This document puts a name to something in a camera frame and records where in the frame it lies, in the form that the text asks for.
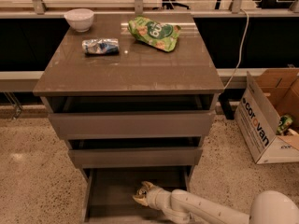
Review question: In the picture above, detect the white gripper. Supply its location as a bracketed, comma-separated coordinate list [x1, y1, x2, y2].
[133, 181, 171, 210]

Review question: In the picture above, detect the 7up soda can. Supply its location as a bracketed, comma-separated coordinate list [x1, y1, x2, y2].
[137, 188, 147, 197]

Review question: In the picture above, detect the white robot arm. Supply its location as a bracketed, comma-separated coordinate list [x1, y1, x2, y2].
[133, 181, 299, 224]

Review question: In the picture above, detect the bottom grey drawer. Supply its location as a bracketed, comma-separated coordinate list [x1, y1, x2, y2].
[81, 166, 188, 224]

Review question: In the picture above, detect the grey drawer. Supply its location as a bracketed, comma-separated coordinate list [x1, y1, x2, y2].
[45, 94, 217, 140]
[68, 137, 202, 169]
[81, 166, 188, 224]

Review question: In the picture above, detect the middle grey drawer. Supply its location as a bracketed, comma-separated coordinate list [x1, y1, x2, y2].
[68, 137, 202, 169]

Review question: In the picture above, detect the top grey drawer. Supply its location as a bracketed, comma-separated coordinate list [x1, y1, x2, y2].
[45, 94, 217, 140]

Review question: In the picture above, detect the grey drawer cabinet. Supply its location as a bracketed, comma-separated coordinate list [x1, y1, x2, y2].
[33, 12, 225, 224]

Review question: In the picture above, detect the green can in box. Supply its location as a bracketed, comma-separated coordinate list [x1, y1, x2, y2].
[277, 115, 293, 135]

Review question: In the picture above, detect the blue crumpled snack packet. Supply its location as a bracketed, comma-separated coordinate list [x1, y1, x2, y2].
[82, 38, 119, 55]

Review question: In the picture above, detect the corovan cardboard box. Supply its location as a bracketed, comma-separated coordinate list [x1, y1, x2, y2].
[235, 68, 299, 164]

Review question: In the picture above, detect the green chip bag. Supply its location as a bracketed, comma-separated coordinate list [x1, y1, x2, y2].
[128, 16, 181, 52]

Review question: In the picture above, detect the white ceramic bowl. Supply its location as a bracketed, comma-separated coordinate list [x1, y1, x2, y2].
[64, 8, 94, 32]

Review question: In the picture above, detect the white power cable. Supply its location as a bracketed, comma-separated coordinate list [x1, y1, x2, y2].
[222, 8, 250, 91]

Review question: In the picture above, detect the metal railing frame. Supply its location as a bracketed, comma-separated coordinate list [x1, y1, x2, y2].
[0, 0, 299, 19]

